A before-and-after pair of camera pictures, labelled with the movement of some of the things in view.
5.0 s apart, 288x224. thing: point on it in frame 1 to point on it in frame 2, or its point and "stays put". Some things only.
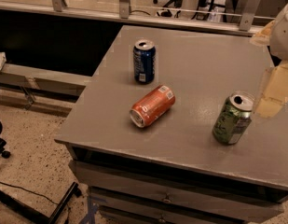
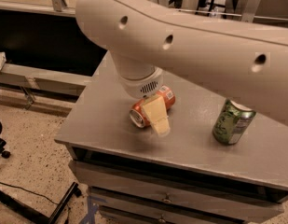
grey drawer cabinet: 172,171 stays put
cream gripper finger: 277,90 to 155,107
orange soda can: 151,105 stays put
